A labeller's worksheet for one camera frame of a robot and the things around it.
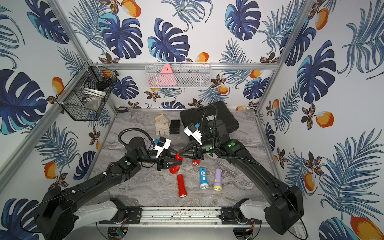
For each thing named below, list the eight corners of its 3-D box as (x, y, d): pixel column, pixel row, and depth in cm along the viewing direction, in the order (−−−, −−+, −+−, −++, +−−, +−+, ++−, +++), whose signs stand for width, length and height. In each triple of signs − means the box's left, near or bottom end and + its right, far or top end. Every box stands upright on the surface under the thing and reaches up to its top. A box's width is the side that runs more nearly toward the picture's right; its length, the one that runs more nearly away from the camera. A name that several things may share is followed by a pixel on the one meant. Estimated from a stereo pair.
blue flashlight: (200, 188, 85) (200, 187, 82) (199, 169, 92) (199, 167, 89) (207, 188, 85) (208, 187, 82) (206, 169, 92) (207, 167, 89)
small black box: (169, 134, 108) (169, 131, 105) (171, 123, 115) (170, 120, 112) (179, 134, 108) (178, 131, 105) (180, 123, 115) (179, 120, 112)
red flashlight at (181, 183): (179, 198, 82) (179, 196, 79) (177, 177, 89) (176, 175, 86) (187, 197, 82) (187, 195, 79) (184, 176, 90) (183, 173, 87)
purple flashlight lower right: (213, 190, 84) (214, 189, 82) (214, 168, 92) (214, 166, 90) (221, 191, 84) (222, 190, 81) (221, 169, 92) (222, 167, 90)
